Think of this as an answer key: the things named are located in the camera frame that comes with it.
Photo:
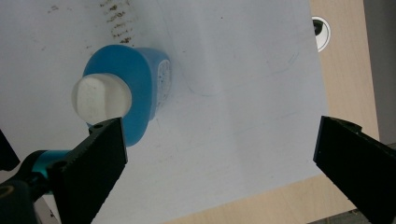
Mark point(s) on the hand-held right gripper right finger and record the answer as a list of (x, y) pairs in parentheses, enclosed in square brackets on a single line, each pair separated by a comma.
[(358, 165)]

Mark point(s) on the white paper sheet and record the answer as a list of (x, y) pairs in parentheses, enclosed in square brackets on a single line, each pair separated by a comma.
[(236, 124)]

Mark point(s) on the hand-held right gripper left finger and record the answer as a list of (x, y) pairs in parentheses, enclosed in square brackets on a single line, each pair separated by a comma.
[(90, 171)]

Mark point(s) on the blue bottle with white cap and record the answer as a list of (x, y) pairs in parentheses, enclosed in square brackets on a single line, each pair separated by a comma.
[(130, 71)]

